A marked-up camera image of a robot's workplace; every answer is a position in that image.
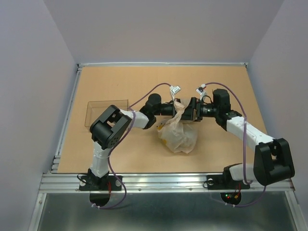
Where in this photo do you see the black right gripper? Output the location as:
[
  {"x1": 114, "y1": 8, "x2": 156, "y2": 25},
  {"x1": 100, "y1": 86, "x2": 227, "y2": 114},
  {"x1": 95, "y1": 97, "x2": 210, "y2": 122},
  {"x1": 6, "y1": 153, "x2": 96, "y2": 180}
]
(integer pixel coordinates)
[{"x1": 176, "y1": 96, "x2": 218, "y2": 121}]

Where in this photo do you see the white banana print plastic bag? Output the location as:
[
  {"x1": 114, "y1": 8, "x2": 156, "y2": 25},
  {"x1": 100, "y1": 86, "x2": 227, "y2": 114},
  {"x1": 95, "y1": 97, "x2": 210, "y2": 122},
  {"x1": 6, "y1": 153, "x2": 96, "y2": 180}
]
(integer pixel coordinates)
[{"x1": 157, "y1": 99, "x2": 198, "y2": 154}]

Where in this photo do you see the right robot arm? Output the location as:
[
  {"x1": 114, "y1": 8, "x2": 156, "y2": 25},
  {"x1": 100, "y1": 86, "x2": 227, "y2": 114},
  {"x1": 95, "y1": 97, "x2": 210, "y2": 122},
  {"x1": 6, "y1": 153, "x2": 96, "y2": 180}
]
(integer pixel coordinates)
[{"x1": 183, "y1": 85, "x2": 295, "y2": 188}]

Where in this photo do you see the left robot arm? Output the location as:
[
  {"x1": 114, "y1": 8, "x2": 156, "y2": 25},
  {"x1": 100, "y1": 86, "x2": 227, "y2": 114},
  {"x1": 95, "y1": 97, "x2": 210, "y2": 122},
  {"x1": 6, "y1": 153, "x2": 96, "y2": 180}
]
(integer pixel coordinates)
[{"x1": 80, "y1": 93, "x2": 174, "y2": 190}]

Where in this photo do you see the clear plastic box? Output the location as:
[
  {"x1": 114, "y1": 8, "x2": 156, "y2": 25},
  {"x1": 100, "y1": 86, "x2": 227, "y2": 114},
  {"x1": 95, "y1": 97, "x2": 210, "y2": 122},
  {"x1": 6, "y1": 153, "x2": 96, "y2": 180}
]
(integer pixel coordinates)
[{"x1": 84, "y1": 99, "x2": 128, "y2": 131}]

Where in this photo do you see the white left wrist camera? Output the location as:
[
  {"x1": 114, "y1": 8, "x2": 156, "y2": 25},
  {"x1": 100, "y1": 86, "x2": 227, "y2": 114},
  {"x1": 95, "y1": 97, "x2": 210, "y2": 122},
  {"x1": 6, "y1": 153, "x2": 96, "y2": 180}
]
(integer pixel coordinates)
[{"x1": 169, "y1": 85, "x2": 181, "y2": 95}]

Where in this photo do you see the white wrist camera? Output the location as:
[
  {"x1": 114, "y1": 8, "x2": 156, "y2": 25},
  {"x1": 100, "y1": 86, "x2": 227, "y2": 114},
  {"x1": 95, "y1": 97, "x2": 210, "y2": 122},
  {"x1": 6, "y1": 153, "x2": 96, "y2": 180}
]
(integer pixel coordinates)
[
  {"x1": 196, "y1": 84, "x2": 206, "y2": 98},
  {"x1": 169, "y1": 85, "x2": 181, "y2": 95}
]

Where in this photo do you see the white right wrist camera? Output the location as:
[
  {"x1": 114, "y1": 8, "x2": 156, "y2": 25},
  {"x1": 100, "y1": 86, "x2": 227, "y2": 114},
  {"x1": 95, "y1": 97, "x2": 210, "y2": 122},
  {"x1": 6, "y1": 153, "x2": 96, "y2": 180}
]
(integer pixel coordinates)
[{"x1": 196, "y1": 84, "x2": 206, "y2": 98}]

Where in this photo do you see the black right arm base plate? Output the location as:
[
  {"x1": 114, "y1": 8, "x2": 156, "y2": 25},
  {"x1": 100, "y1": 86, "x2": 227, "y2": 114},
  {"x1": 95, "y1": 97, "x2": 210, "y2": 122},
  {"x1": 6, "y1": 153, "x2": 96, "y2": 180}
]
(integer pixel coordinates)
[{"x1": 204, "y1": 174, "x2": 250, "y2": 190}]

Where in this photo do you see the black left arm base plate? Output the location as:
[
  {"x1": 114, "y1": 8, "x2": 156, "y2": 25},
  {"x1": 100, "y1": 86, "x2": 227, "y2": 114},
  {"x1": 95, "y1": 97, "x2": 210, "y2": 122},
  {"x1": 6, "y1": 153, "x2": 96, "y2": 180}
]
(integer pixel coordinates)
[{"x1": 77, "y1": 175, "x2": 123, "y2": 192}]

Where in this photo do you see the aluminium table edge rail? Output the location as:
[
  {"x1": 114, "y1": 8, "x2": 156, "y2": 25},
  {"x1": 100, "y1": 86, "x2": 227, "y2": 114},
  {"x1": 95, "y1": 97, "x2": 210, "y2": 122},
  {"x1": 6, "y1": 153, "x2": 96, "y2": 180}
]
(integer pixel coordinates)
[{"x1": 48, "y1": 64, "x2": 83, "y2": 174}]

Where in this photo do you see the aluminium front frame rail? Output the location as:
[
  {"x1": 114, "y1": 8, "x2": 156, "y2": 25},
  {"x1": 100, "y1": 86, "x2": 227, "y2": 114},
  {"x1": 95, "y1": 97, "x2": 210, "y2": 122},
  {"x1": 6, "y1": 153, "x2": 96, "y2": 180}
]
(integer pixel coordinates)
[{"x1": 38, "y1": 172, "x2": 295, "y2": 193}]

